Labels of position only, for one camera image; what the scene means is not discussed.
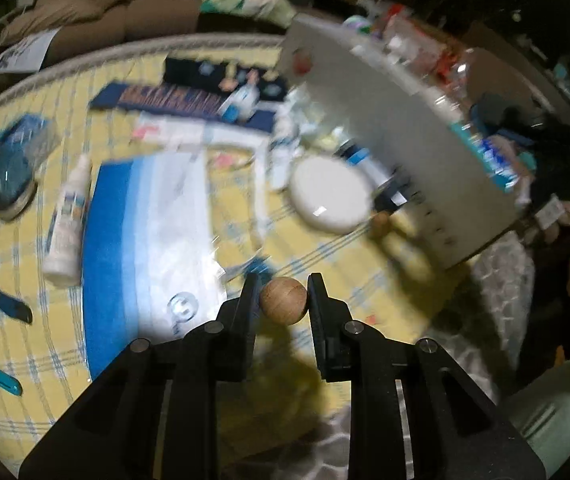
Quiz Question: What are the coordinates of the white oval case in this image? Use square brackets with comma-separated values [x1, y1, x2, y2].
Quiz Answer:
[289, 156, 373, 233]

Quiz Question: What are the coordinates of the tan cushion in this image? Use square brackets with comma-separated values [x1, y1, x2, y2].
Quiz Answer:
[0, 0, 131, 48]

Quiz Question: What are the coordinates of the blue white plastic packet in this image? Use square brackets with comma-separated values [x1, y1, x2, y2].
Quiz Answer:
[81, 152, 246, 381]

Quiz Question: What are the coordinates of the wooden ball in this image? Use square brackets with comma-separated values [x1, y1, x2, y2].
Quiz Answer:
[259, 276, 308, 325]
[369, 210, 393, 238]

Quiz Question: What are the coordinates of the grey cardboard box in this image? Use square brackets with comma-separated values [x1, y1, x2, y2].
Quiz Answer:
[277, 14, 536, 271]

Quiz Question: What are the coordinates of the white tube blue label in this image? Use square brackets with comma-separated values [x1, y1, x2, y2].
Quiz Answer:
[42, 154, 93, 288]

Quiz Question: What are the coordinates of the person's right forearm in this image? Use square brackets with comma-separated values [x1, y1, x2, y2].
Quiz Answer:
[502, 360, 570, 466]

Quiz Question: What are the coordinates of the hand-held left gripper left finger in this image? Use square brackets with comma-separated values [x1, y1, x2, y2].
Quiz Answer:
[19, 274, 261, 480]

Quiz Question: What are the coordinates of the brown sofa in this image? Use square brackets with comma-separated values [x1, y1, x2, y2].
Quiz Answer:
[0, 0, 316, 68]

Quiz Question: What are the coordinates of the black flower-print cloth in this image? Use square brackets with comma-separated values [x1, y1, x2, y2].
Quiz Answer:
[164, 56, 266, 86]

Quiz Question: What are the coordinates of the white printed paper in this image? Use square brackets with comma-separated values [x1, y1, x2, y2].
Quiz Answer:
[0, 27, 61, 75]

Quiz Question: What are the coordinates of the navy orange-print packet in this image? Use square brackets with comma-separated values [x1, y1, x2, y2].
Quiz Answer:
[89, 80, 286, 133]

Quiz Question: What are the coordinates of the grey deodorant bottle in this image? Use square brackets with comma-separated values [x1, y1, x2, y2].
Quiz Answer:
[340, 145, 391, 186]

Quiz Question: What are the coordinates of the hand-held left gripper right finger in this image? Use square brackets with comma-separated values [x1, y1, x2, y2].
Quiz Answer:
[310, 274, 548, 480]

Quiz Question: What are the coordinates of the white pink flat packet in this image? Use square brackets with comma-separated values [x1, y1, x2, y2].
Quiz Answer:
[132, 112, 271, 153]

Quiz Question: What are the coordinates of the pile of red snack packets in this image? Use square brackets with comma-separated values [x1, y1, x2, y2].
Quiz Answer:
[335, 0, 470, 86]

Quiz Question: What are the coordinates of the clear blue plastic box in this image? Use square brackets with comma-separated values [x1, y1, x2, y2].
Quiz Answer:
[0, 114, 61, 181]

